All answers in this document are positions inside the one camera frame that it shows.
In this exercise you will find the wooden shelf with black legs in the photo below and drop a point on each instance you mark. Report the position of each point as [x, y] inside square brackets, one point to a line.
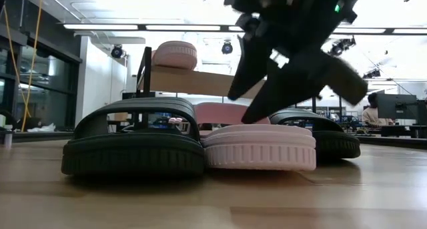
[187, 82]

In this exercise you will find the black ceiling spotlight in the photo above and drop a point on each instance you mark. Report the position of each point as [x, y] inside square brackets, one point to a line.
[372, 73]
[342, 46]
[116, 51]
[227, 47]

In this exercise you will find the pink rubber slide sandal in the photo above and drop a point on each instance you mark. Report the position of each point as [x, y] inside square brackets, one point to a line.
[260, 152]
[175, 55]

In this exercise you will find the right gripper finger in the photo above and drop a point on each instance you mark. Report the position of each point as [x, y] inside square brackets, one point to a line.
[287, 88]
[250, 68]

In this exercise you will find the long ceiling light strip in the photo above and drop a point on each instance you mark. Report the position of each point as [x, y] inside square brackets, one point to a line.
[410, 31]
[360, 30]
[183, 27]
[100, 27]

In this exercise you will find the black rubber slide sandal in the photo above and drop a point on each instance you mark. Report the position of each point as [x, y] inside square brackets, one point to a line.
[337, 145]
[133, 155]

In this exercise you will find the black computer monitor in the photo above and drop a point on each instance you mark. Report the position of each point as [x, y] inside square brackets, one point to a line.
[423, 110]
[397, 105]

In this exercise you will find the person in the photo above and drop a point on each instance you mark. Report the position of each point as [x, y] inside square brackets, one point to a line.
[370, 115]

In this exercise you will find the white cloth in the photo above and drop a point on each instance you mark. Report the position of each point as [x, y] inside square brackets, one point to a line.
[41, 128]

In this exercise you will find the black aluminium table frame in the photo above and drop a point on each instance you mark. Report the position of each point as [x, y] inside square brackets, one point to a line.
[40, 136]

